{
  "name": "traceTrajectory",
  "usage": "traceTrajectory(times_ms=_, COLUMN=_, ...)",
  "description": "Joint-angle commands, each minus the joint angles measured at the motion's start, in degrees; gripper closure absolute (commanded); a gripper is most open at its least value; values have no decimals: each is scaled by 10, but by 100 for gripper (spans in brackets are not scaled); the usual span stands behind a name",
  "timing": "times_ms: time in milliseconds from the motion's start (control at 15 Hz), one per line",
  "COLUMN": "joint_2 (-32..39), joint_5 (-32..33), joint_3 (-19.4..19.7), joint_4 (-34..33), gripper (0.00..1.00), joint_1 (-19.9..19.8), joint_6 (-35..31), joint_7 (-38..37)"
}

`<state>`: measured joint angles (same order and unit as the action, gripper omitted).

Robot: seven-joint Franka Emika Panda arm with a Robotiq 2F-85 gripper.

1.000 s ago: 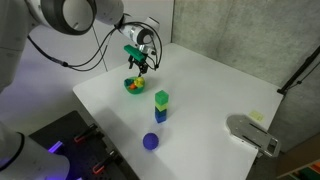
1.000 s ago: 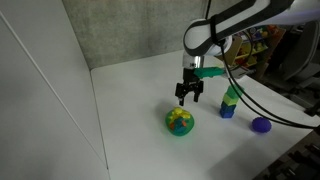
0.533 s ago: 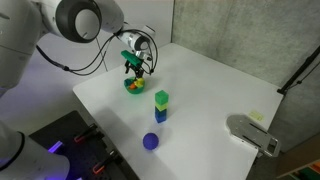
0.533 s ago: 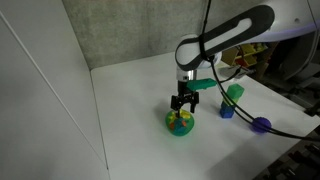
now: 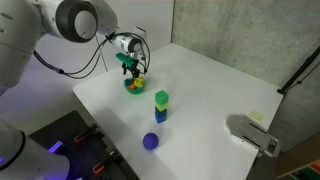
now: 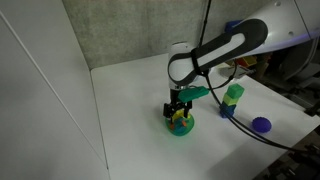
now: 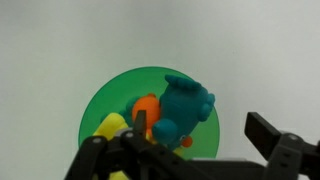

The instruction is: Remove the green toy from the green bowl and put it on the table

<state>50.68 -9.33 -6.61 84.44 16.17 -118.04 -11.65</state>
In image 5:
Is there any black orange-handled clamp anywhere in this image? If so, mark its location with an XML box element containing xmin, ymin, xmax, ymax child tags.
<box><xmin>73</xmin><ymin>123</ymin><xmax>100</xmax><ymax>145</ymax></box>
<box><xmin>92</xmin><ymin>150</ymin><xmax>118</xmax><ymax>176</ymax></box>

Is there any wooden toy shelf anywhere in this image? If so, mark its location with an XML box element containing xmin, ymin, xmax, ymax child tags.
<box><xmin>275</xmin><ymin>133</ymin><xmax>320</xmax><ymax>180</ymax></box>

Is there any yellow-green block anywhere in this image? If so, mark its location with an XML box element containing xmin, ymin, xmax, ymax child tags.
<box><xmin>154</xmin><ymin>101</ymin><xmax>169</xmax><ymax>113</ymax></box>

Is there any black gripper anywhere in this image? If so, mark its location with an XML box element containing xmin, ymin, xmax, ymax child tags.
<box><xmin>121</xmin><ymin>60</ymin><xmax>141</xmax><ymax>80</ymax></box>

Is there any green block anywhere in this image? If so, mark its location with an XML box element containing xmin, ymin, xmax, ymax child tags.
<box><xmin>154</xmin><ymin>89</ymin><xmax>170</xmax><ymax>105</ymax></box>

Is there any blue block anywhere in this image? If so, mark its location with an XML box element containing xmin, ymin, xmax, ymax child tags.
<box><xmin>154</xmin><ymin>114</ymin><xmax>168</xmax><ymax>124</ymax></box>

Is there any black stand pole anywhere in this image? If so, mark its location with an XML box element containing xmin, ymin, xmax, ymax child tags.
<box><xmin>276</xmin><ymin>44</ymin><xmax>320</xmax><ymax>96</ymax></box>

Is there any yellow toy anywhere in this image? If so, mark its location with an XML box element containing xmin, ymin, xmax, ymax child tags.
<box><xmin>134</xmin><ymin>76</ymin><xmax>146</xmax><ymax>88</ymax></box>

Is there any yellow sticky note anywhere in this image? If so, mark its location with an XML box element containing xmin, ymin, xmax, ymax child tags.
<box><xmin>248</xmin><ymin>110</ymin><xmax>265</xmax><ymax>122</ymax></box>

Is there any grey metal plate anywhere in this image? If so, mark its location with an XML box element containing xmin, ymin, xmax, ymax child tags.
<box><xmin>226</xmin><ymin>114</ymin><xmax>282</xmax><ymax>158</ymax></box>

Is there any dark teal block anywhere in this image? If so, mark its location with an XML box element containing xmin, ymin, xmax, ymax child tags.
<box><xmin>154</xmin><ymin>107</ymin><xmax>168</xmax><ymax>118</ymax></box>

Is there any green bowl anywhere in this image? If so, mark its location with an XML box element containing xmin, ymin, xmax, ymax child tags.
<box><xmin>123</xmin><ymin>77</ymin><xmax>147</xmax><ymax>95</ymax></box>

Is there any black perforated base board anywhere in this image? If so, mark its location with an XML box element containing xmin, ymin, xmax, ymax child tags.
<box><xmin>28</xmin><ymin>110</ymin><xmax>141</xmax><ymax>180</ymax></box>

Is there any purple spiky ball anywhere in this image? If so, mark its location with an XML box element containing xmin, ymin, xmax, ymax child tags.
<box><xmin>142</xmin><ymin>132</ymin><xmax>160</xmax><ymax>151</ymax></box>

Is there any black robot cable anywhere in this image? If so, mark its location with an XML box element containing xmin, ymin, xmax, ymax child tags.
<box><xmin>32</xmin><ymin>31</ymin><xmax>151</xmax><ymax>80</ymax></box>

